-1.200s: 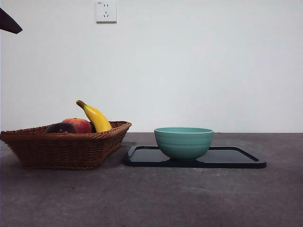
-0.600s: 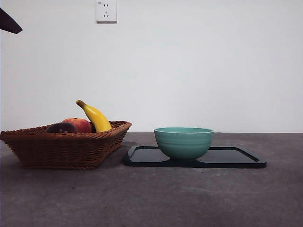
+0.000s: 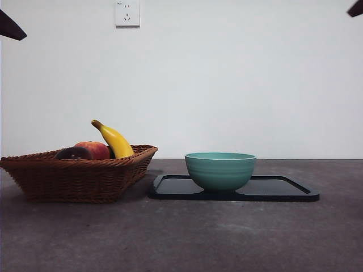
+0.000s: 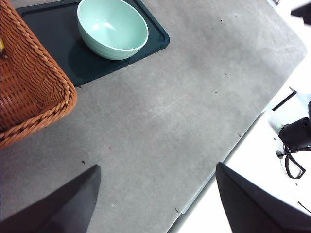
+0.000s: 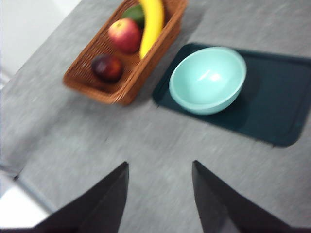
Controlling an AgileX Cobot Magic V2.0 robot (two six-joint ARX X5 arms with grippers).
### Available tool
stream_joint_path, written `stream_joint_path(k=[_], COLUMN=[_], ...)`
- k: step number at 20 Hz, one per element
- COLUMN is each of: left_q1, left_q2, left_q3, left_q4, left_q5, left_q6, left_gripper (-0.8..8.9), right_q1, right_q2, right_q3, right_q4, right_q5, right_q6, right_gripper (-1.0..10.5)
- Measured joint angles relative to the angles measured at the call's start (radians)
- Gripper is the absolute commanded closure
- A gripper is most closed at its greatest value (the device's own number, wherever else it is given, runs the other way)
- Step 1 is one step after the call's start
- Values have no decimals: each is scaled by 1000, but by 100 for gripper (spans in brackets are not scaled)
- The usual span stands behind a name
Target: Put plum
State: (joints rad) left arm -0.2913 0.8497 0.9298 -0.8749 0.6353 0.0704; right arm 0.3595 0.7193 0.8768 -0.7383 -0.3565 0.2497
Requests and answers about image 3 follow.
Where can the red yellow apple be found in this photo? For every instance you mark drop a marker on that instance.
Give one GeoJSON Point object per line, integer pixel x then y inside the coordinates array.
{"type": "Point", "coordinates": [97, 150]}

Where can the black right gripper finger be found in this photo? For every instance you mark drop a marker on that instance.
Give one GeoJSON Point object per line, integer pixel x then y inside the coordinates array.
{"type": "Point", "coordinates": [358, 10]}

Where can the teal ribbed bowl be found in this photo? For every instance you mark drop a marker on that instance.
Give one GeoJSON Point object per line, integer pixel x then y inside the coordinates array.
{"type": "Point", "coordinates": [221, 175]}

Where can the white wall socket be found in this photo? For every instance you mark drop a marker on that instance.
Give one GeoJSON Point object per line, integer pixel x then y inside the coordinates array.
{"type": "Point", "coordinates": [127, 15]}

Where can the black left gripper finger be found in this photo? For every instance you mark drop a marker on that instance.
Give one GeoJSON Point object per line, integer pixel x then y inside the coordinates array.
{"type": "Point", "coordinates": [10, 28]}

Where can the dark rectangular tray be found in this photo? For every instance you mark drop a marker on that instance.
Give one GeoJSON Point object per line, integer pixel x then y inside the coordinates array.
{"type": "Point", "coordinates": [175, 188]}

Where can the yellow banana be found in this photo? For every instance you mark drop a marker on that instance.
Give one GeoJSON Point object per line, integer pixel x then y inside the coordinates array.
{"type": "Point", "coordinates": [117, 143]}

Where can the brown wicker basket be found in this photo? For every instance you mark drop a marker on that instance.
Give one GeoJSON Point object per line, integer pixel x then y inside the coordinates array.
{"type": "Point", "coordinates": [71, 181]}

